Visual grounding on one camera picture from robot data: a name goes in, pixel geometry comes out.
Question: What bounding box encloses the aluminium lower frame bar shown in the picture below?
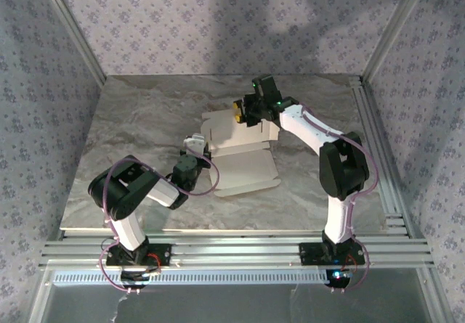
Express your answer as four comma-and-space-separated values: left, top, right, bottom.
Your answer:
417, 267, 455, 323
28, 269, 55, 323

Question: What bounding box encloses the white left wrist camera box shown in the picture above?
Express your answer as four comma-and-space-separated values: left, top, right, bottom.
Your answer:
183, 133, 206, 152

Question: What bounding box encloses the aluminium corner post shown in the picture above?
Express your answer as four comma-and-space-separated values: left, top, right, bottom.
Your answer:
361, 0, 433, 81
36, 0, 108, 84

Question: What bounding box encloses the aluminium side rail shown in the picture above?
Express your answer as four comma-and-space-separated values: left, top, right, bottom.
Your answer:
348, 75, 428, 240

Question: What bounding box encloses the aluminium mounting rail beam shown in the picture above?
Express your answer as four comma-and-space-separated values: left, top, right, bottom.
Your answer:
39, 230, 435, 270

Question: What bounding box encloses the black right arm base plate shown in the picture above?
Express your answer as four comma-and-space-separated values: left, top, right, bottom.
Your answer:
299, 242, 365, 266

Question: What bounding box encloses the white and yellow paper box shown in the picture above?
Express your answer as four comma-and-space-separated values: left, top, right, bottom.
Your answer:
201, 108, 281, 197

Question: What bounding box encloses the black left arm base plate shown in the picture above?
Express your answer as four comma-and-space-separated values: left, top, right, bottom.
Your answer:
105, 243, 171, 266

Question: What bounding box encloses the white slotted cable duct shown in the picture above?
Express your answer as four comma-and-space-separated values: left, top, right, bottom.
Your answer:
53, 269, 328, 286

